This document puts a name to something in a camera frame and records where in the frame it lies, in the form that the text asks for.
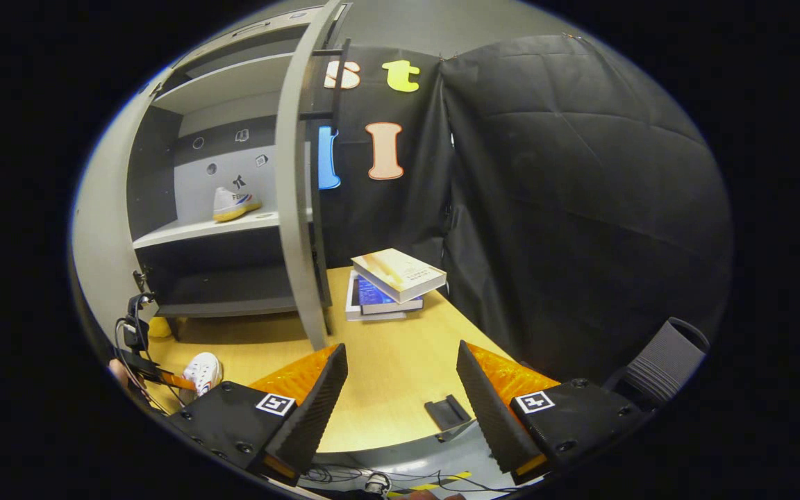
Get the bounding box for small black holder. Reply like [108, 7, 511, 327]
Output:
[424, 394, 474, 431]

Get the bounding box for yellow black hazard tape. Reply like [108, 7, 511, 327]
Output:
[386, 472, 474, 497]

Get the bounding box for grey shoe cabinet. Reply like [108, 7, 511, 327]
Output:
[126, 3, 352, 341]

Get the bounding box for grey cabinet drawer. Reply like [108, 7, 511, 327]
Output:
[174, 6, 324, 70]

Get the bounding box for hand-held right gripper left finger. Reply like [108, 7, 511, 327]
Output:
[167, 342, 349, 485]

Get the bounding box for grey ribbed object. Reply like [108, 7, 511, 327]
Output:
[605, 317, 711, 410]

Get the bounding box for black backdrop cloth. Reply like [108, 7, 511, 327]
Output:
[313, 35, 734, 390]

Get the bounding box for black floor cables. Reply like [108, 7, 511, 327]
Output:
[299, 465, 519, 495]

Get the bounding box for blue book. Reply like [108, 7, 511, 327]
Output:
[357, 274, 425, 315]

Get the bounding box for white shoe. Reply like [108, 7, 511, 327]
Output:
[212, 186, 263, 223]
[181, 352, 223, 398]

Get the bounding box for beige book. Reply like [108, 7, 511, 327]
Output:
[351, 248, 448, 304]

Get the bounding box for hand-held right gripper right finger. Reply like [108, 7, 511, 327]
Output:
[456, 340, 654, 485]

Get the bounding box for grey shoe cabinet door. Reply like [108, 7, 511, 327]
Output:
[274, 0, 345, 351]
[70, 66, 165, 362]

